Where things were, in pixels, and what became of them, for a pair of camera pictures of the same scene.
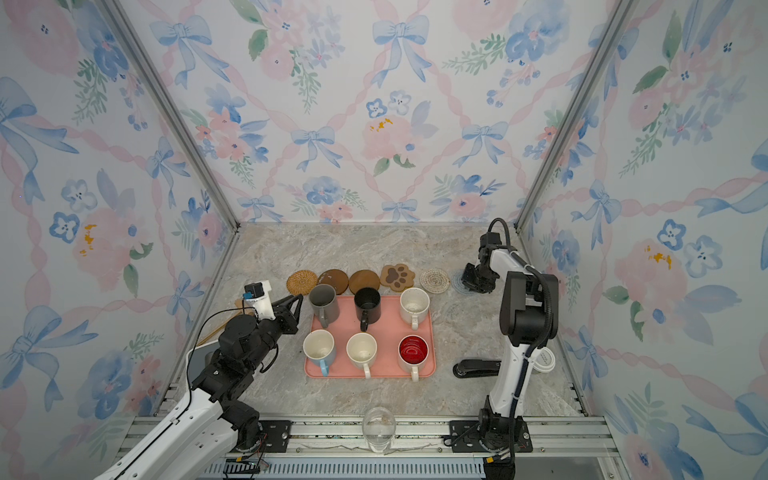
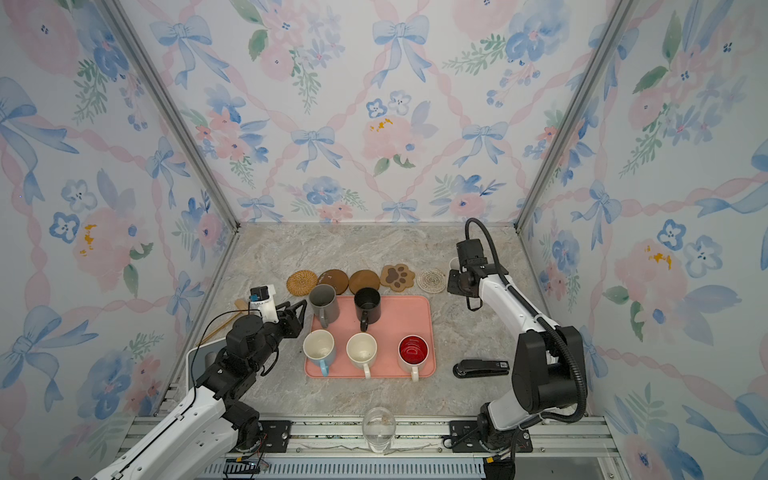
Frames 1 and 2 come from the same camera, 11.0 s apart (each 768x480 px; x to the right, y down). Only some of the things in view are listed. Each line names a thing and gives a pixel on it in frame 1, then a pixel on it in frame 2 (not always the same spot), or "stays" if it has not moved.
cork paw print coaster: (397, 277) stays
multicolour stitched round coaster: (434, 280) stays
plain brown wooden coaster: (363, 279) stays
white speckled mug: (414, 304) -> (454, 264)
